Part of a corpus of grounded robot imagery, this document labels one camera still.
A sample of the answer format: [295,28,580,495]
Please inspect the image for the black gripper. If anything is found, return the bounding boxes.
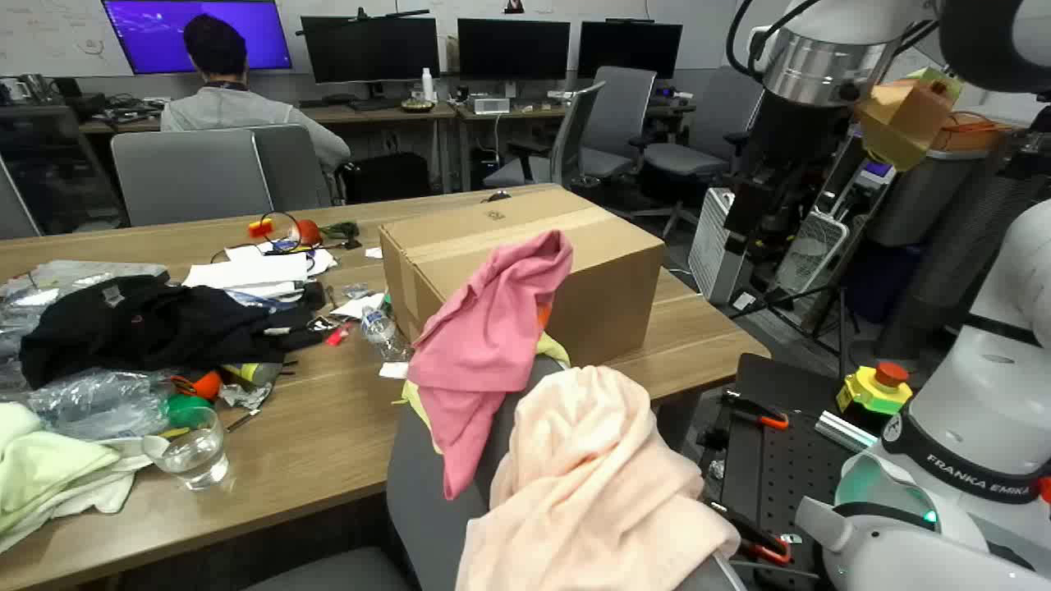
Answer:
[758,92,871,183]

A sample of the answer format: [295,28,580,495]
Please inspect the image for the pink t-shirt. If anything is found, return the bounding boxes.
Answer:
[405,227,580,507]

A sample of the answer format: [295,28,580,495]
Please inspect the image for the peach t-shirt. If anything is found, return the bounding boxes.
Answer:
[453,364,747,591]

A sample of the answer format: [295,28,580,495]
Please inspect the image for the grey swivel office chair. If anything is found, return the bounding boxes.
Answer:
[580,64,660,187]
[640,66,768,183]

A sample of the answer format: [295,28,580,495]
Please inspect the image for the large cardboard box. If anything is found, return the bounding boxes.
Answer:
[378,180,668,367]

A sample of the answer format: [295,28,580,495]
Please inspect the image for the dark grey chair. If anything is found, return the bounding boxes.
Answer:
[252,125,339,213]

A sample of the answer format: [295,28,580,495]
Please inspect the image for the grey mesh office chair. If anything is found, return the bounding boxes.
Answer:
[244,354,758,591]

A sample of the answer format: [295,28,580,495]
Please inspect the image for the light grey chair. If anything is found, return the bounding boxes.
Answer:
[109,129,275,230]
[0,156,44,244]

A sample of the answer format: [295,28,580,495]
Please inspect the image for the orange bundle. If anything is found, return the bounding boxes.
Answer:
[927,107,1008,158]

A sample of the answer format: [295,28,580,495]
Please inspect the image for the white air purifier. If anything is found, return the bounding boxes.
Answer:
[687,183,758,309]

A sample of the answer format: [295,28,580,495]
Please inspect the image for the black computer monitor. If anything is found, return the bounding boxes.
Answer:
[575,16,687,82]
[299,14,443,84]
[453,16,575,84]

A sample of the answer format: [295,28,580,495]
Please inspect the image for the yellow red emergency stop button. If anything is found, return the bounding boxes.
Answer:
[834,357,918,422]

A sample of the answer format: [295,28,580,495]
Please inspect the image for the silver aluminium bar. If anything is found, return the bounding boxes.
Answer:
[814,406,886,457]

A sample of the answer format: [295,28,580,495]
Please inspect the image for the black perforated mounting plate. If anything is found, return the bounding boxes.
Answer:
[679,352,881,591]

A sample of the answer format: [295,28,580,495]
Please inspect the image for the black bag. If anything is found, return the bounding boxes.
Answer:
[339,149,438,207]

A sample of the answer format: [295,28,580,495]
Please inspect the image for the clear plastic water bottle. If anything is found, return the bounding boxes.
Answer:
[357,291,407,354]

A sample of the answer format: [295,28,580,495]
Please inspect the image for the dark green object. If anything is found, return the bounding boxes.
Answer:
[321,219,364,251]

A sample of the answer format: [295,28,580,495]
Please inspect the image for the orange red toy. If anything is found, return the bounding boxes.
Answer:
[244,213,330,251]

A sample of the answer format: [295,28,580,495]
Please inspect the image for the white papers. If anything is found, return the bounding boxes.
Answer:
[178,241,342,309]

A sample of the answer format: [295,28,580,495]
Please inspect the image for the seated person grey sweater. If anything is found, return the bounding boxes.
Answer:
[158,14,355,175]

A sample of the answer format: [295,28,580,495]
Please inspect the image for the small orange object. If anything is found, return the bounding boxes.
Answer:
[175,367,227,405]

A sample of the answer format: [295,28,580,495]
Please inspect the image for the monitor with purple screen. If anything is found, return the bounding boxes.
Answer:
[100,0,295,79]

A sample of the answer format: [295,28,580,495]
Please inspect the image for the small green object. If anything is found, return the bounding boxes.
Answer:
[160,392,218,433]

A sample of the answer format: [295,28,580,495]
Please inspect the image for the clear plastic cup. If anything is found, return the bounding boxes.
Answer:
[141,417,238,495]

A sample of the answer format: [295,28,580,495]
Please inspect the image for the black garment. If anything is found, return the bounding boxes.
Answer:
[17,274,332,392]

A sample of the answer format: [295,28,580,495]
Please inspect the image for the black cluttered side table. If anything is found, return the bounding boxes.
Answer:
[0,74,169,238]

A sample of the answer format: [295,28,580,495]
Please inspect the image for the clear plastic bag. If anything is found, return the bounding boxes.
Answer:
[25,367,178,442]

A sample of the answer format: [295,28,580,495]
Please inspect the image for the white whiteboard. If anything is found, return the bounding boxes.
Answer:
[0,0,124,79]

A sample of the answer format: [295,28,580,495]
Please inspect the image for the light green cloth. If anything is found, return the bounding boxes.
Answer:
[0,401,158,558]

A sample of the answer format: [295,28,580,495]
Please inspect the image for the yellow wrist camera mount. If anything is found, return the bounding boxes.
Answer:
[857,74,960,175]

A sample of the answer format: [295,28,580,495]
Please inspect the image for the orange handled clamp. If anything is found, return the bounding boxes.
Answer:
[719,387,796,433]
[732,530,803,567]

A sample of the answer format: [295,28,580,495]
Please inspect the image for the grey office chair black frame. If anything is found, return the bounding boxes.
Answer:
[481,79,609,191]

